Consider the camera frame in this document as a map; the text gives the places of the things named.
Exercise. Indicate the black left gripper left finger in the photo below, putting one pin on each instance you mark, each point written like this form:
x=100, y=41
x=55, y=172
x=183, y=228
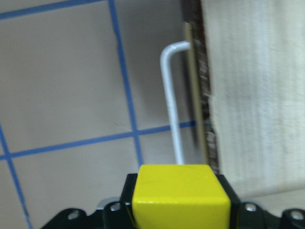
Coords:
x=115, y=213

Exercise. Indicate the white drawer handle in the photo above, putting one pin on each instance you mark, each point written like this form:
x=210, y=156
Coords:
x=168, y=86

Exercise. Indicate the yellow block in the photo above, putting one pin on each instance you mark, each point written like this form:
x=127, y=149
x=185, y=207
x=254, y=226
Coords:
x=180, y=197

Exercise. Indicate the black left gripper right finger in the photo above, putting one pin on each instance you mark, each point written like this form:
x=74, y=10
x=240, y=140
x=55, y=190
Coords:
x=248, y=215

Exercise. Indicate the brown paper table cover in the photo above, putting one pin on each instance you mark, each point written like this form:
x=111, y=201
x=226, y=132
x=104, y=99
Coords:
x=82, y=103

